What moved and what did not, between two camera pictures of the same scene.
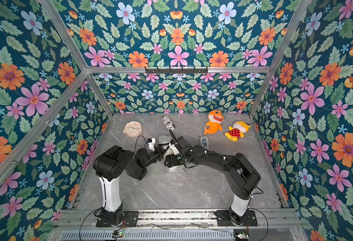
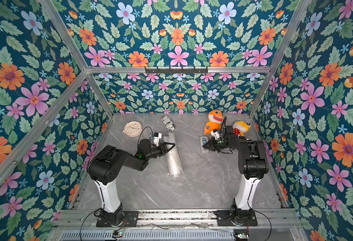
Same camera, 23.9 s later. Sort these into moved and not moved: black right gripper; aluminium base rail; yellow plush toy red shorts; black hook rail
Moved: black right gripper
Not moved: aluminium base rail; yellow plush toy red shorts; black hook rail
